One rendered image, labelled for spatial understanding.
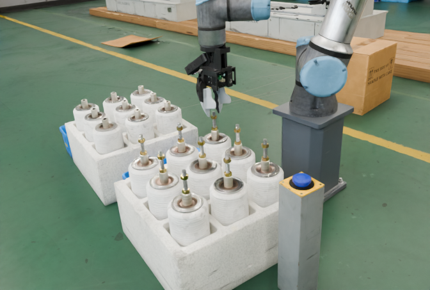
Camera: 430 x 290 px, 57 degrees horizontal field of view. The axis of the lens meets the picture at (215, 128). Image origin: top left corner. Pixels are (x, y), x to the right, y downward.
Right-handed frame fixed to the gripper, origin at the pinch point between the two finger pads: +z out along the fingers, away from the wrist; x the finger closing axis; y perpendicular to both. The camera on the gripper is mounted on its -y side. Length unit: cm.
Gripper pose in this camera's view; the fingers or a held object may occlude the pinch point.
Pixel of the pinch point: (212, 109)
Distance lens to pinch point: 117.9
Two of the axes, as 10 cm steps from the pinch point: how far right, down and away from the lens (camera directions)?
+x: 7.6, -3.1, 5.7
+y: 6.4, 2.9, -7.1
